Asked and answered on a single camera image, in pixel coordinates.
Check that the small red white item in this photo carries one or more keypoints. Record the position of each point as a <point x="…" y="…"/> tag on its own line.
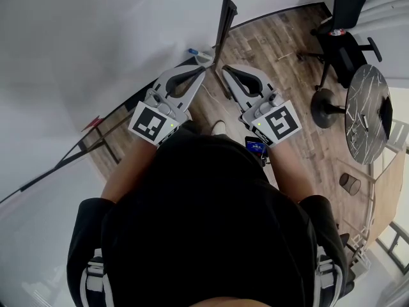
<point x="337" y="32"/>

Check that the black t-shirt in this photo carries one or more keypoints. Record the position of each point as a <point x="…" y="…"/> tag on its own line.
<point x="204" y="219"/>

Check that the black metal stand base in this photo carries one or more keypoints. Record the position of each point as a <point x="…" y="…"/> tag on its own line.
<point x="105" y="136"/>

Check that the flat black item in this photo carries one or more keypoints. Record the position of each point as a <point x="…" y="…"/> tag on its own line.
<point x="387" y="114"/>

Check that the black mesh wastebasket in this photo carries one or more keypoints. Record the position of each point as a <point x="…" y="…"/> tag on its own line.
<point x="350" y="183"/>

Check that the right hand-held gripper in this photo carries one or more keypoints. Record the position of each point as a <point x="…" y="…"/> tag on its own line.
<point x="278" y="123"/>

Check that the person's right white shoe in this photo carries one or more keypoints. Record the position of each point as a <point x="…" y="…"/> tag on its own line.
<point x="218" y="127"/>

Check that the person's face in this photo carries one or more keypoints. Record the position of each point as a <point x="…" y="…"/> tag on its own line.
<point x="230" y="303"/>

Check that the black marble round table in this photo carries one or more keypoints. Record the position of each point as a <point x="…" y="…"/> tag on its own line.
<point x="367" y="114"/>

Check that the black stand leg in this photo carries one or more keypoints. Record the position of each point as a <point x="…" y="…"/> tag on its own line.
<point x="223" y="83"/>

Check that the black office chair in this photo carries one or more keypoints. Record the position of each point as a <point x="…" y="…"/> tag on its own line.
<point x="343" y="46"/>

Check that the light wooden table white frame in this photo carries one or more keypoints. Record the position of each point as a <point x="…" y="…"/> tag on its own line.
<point x="386" y="190"/>

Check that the person's right forearm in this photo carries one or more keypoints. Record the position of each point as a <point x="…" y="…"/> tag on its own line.
<point x="289" y="171"/>

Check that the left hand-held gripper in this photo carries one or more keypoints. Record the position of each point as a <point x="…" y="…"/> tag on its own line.
<point x="148" y="123"/>

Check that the person's left forearm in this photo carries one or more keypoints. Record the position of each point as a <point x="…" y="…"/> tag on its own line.
<point x="131" y="171"/>

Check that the red triangular tag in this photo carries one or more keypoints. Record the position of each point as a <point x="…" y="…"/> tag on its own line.
<point x="93" y="122"/>

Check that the black device with blue screen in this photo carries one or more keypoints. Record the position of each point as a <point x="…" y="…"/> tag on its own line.
<point x="255" y="146"/>

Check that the black framed window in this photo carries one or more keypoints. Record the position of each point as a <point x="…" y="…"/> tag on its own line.
<point x="396" y="248"/>

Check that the small grey pen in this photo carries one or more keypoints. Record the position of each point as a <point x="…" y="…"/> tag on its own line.
<point x="364" y="122"/>

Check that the small blue-capped white object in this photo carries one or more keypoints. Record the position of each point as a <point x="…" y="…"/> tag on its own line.
<point x="199" y="54"/>

